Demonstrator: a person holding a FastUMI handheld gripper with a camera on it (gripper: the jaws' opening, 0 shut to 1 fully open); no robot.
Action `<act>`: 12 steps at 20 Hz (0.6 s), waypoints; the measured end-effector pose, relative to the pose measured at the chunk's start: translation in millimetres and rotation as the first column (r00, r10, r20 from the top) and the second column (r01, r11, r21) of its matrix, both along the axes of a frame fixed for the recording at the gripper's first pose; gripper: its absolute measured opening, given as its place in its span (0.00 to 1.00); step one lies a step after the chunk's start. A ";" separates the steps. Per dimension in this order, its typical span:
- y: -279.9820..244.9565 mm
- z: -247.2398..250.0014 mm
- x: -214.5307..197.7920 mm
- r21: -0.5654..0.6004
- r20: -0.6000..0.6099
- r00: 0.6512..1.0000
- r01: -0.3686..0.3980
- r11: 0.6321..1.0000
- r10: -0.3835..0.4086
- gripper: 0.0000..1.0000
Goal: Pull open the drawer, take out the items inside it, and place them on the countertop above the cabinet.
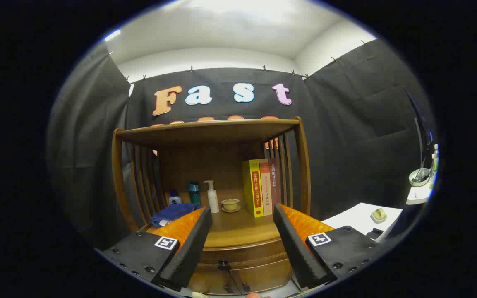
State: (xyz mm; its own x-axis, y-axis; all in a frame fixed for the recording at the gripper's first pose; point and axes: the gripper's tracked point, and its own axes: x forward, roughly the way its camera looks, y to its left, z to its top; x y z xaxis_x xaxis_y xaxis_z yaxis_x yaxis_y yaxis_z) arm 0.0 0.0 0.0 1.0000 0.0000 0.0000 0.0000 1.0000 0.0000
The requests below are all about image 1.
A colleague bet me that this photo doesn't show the wooden countertop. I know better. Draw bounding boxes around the wooden countertop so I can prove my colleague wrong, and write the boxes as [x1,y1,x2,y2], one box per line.
[143,198,288,250]

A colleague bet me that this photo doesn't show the white bowl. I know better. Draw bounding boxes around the white bowl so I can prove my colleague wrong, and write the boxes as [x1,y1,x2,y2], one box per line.
[409,168,431,187]

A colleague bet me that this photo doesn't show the blue towel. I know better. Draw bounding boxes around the blue towel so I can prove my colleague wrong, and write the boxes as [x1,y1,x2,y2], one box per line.
[151,203,201,227]

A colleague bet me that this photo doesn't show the black backdrop cloth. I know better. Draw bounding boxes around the black backdrop cloth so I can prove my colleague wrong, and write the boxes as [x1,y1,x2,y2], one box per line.
[47,39,435,249]

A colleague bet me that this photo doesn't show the teal bottle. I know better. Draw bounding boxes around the teal bottle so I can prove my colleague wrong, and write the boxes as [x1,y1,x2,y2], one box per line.
[188,182,201,206]

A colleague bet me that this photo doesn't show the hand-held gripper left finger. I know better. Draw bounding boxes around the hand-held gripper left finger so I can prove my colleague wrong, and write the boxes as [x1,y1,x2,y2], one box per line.
[100,206,213,290]

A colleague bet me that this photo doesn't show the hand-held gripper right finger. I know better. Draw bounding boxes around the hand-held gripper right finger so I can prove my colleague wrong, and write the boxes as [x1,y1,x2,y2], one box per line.
[273,203,384,290]

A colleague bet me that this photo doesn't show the white pump bottle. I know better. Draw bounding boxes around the white pump bottle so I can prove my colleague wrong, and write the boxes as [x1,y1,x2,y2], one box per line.
[204,180,220,214]

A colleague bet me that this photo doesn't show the orange book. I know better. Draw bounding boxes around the orange book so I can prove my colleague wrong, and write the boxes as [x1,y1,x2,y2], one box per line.
[259,159,273,216]

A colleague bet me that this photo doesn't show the brown book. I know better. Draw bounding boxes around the brown book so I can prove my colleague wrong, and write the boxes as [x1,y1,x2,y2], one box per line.
[268,157,282,211]

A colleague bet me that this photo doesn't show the wooden drawer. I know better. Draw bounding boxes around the wooden drawer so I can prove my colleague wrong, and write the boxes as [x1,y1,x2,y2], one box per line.
[197,239,289,270]

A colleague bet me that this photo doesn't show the yellow book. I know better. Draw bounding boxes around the yellow book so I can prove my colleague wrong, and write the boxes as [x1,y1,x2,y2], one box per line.
[242,159,264,218]

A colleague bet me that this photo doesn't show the white side cabinet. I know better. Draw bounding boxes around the white side cabinet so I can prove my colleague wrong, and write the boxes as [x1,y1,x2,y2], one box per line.
[321,202,404,243]

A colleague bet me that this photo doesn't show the wooden cabinet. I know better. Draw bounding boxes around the wooden cabinet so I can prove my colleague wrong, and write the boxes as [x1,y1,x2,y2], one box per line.
[111,117,312,295]

